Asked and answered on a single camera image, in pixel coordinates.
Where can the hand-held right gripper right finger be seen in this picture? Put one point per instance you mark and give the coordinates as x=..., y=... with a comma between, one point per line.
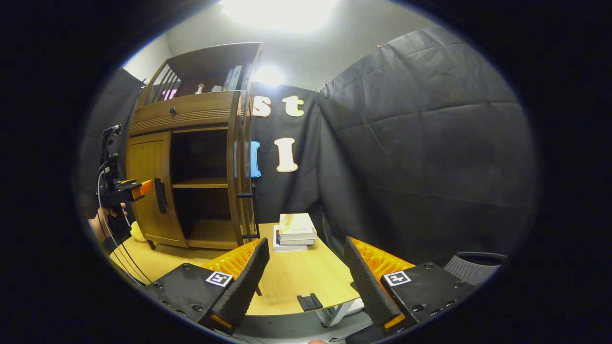
x=363, y=282

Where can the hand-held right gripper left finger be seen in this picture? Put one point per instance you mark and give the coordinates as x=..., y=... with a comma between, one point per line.
x=251, y=282

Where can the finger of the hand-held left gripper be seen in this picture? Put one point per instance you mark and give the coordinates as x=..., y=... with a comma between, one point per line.
x=143, y=189

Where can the wooden cabinet door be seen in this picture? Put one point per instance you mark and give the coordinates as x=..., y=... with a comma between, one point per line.
x=235, y=167
x=148, y=157

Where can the wooden double-door shoe cabinet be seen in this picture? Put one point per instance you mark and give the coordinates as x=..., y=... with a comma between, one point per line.
x=201, y=157

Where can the wooden cabinet shelf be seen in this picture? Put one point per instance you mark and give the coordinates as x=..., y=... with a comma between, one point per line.
x=201, y=183

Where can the wooden cabinet drawer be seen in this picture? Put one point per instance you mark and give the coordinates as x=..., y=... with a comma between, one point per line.
x=191, y=112

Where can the yellow round plush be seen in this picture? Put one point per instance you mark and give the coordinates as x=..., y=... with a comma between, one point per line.
x=137, y=231

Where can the white flat book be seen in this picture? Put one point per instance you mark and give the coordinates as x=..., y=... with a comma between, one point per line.
x=287, y=248

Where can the black table clamp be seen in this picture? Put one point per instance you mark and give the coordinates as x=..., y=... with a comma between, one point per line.
x=310, y=302

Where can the thin dark flat book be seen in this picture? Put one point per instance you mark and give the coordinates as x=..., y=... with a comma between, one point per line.
x=296, y=242

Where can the beige flat book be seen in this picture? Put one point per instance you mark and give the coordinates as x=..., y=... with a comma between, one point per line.
x=296, y=225

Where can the grey mesh chair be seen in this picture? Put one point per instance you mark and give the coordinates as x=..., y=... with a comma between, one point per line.
x=471, y=270

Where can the white pump bottle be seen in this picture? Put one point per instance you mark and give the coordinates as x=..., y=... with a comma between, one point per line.
x=200, y=89

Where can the grey blue book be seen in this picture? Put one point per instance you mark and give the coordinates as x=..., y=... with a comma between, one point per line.
x=228, y=80

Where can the light grey book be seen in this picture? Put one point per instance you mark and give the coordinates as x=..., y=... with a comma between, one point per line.
x=236, y=78

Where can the round bright lamp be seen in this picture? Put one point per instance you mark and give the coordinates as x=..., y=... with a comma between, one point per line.
x=268, y=75

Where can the rectangular ceiling light panel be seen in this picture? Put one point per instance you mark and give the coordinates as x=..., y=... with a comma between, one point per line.
x=279, y=14

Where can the white table frame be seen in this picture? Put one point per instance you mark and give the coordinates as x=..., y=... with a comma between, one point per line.
x=337, y=313

